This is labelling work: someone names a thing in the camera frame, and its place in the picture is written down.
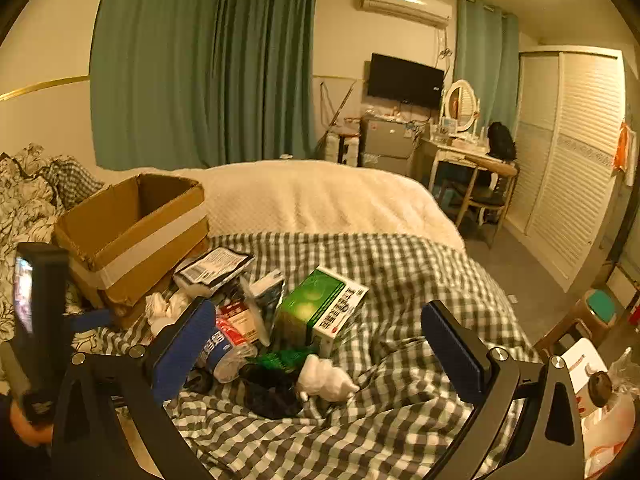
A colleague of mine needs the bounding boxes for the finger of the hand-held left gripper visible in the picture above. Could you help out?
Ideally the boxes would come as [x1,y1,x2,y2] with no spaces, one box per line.
[69,309,117,335]

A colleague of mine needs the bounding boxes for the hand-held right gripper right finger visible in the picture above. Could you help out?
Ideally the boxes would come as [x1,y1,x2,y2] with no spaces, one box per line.
[421,300,587,480]

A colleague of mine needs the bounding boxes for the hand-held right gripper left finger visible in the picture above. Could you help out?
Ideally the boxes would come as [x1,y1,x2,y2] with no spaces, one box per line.
[50,297,218,480]

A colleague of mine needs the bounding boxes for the brown cardboard box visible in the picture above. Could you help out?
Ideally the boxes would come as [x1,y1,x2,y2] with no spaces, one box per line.
[52,173,211,331]

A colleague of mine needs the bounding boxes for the person's left hand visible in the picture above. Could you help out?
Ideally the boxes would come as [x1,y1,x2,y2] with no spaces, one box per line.
[9,404,54,449]

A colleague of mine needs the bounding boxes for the plastic bottle with blue label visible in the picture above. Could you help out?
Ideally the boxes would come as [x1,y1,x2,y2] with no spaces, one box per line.
[192,327,258,386]

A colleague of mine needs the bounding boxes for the crumpled white tissue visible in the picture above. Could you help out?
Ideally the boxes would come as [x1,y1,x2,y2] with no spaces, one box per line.
[296,353,361,403]
[145,287,193,336]

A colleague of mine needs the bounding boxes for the red and white packet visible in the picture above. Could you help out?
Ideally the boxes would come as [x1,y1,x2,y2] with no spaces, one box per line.
[217,300,271,346]

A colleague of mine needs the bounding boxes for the black packet with white label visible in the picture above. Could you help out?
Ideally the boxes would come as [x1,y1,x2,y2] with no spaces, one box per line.
[173,248,255,291]

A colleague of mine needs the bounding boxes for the checked blanket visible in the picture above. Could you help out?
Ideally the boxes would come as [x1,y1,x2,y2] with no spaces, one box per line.
[70,232,546,480]

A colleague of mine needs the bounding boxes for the floral duvet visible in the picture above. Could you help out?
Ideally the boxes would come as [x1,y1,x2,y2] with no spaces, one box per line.
[0,142,108,361]

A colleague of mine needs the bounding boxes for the green wrapper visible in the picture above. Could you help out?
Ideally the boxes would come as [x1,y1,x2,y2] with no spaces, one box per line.
[250,347,311,373]

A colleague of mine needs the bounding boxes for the black cloth item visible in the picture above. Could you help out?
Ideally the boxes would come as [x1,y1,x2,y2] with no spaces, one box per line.
[239,362,306,420]

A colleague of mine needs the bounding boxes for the silver foil packet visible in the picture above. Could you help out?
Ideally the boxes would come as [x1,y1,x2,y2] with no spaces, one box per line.
[240,270,286,346]

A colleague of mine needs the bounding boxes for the checked pillow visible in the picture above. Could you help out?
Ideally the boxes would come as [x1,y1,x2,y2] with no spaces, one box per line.
[42,157,106,211]

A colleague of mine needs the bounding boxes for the green medicine box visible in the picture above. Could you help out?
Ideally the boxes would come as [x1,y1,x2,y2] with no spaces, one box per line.
[274,266,370,358]

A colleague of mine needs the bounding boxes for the wooden stool with green seat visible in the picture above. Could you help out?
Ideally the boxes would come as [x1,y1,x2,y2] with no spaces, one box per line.
[532,287,618,361]

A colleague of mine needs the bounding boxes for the wooden chair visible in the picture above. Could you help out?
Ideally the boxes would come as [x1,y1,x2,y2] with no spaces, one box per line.
[452,155,519,248]

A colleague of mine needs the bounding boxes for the white plastic bag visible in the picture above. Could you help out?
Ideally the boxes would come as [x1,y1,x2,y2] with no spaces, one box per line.
[557,337,638,480]

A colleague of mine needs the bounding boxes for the white blanket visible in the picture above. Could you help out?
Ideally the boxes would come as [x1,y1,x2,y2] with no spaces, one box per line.
[107,160,466,251]

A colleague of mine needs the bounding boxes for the white dressing table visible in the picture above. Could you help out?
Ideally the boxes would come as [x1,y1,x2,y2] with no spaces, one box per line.
[417,132,518,226]

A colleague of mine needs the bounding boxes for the grey mini fridge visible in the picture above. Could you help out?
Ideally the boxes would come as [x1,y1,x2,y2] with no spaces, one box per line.
[360,116,418,177]

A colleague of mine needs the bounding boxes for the black backpack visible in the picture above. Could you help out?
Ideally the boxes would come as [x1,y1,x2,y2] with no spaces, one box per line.
[486,121,517,161]

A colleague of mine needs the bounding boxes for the white louvred wardrobe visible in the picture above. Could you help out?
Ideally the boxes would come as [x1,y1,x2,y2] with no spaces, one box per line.
[502,47,626,293]

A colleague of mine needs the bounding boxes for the white containers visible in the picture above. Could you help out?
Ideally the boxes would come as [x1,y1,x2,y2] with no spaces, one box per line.
[325,132,361,166]

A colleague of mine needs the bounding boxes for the white oval mirror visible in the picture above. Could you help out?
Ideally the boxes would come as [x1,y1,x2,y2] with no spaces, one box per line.
[442,80,482,136]

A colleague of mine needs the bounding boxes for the orange hanging cloth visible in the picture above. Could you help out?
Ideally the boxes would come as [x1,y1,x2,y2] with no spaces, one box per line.
[614,122,638,186]

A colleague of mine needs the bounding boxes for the broom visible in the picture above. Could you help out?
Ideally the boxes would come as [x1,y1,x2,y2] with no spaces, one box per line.
[315,80,358,151]

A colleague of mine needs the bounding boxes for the light green curtain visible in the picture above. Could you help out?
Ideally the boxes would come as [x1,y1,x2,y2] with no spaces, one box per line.
[452,0,521,133]

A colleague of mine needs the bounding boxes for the white air conditioner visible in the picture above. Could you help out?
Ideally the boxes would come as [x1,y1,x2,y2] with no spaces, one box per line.
[356,0,451,28]

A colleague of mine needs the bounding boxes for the black wall television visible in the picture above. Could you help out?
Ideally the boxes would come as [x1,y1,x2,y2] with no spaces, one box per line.
[367,52,445,109]

